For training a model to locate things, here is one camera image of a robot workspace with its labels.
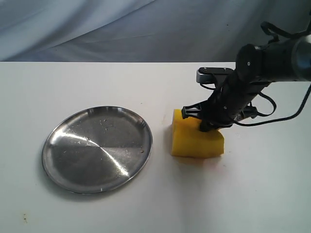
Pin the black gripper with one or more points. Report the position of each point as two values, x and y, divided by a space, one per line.
230 102

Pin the yellow sponge block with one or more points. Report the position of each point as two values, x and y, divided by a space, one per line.
188 141

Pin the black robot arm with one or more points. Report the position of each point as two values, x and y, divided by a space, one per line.
256 68

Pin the round stainless steel plate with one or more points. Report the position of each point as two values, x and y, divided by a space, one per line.
97 150

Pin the grey fabric backdrop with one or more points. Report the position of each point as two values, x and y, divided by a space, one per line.
140 30

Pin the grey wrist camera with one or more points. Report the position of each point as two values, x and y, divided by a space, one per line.
212 75

